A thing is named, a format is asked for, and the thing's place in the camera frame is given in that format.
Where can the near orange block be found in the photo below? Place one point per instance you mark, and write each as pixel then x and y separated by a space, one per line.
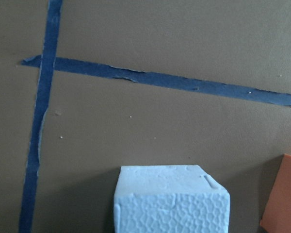
pixel 277 214

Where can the light blue block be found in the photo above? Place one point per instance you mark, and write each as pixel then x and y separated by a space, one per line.
pixel 169 199

